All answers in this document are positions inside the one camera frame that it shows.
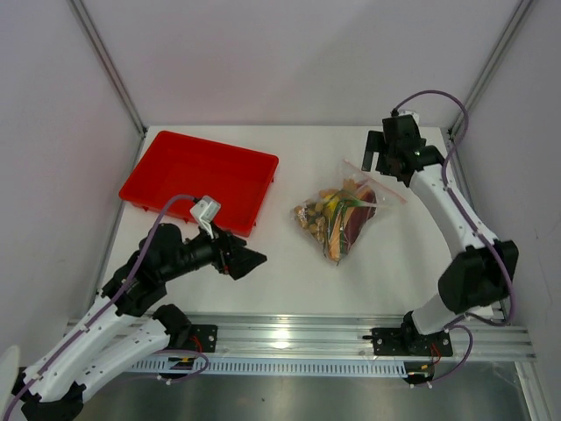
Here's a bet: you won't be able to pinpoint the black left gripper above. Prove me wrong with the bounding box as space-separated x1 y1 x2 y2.
161 217 266 282

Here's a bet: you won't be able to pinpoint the yellow mango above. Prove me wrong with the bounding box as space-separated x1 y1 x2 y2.
323 194 340 214

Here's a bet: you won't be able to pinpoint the longan bunch with leaves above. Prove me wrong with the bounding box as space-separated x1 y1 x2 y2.
292 175 365 246

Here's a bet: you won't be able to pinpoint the clear zip bag pink dots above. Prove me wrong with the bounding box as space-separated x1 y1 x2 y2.
290 160 407 265

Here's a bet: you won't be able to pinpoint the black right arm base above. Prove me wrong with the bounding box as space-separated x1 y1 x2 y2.
362 311 453 357

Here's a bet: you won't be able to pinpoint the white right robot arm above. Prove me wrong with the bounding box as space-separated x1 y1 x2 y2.
363 112 519 354

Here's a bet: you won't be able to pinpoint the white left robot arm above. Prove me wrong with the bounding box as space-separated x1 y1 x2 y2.
4 223 267 420

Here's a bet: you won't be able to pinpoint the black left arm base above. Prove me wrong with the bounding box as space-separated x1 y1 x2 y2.
153 304 218 353

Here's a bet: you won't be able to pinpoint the red plastic bin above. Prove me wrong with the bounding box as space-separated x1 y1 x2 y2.
119 131 279 237

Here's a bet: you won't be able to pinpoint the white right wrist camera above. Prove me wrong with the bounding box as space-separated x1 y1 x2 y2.
391 109 420 125

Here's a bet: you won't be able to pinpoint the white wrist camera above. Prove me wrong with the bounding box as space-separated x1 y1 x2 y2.
391 109 420 125
190 196 221 239

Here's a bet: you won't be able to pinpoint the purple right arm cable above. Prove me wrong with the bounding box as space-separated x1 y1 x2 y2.
392 89 518 389

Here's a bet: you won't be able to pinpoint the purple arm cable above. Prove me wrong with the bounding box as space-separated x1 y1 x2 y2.
392 89 518 389
6 194 211 417

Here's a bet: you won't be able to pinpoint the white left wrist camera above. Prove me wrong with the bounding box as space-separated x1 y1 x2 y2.
190 196 221 239

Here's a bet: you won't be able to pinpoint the white slotted cable duct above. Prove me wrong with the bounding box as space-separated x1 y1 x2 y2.
127 355 407 379

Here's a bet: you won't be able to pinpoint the aluminium mounting rail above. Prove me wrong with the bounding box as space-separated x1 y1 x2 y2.
57 313 538 363

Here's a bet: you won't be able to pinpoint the aluminium frame post right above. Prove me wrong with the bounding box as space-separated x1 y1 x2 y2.
464 0 538 116

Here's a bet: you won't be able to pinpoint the aluminium frame post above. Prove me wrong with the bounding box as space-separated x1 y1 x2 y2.
67 0 146 135
464 0 538 116

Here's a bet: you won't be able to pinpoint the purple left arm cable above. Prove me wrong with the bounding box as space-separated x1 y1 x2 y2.
6 194 211 417

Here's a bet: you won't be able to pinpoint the aluminium frame post left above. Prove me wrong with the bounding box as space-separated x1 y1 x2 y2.
67 0 146 135

